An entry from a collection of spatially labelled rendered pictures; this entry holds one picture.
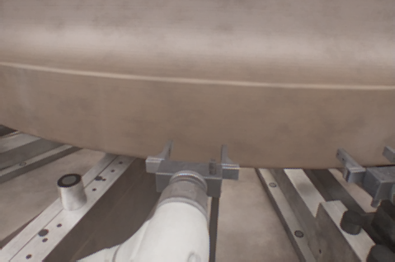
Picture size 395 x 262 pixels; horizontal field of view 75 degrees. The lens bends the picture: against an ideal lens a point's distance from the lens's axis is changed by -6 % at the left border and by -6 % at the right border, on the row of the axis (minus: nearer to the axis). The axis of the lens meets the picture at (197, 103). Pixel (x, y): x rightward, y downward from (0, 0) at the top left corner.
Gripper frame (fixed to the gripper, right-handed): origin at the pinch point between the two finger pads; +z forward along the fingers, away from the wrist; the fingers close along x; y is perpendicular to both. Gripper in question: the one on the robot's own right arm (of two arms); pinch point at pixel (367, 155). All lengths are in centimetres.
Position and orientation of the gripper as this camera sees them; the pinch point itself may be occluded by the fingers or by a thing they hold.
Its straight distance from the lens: 77.6
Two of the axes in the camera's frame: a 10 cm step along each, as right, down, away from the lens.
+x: 10.0, 0.0, 0.6
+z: -0.6, -3.7, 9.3
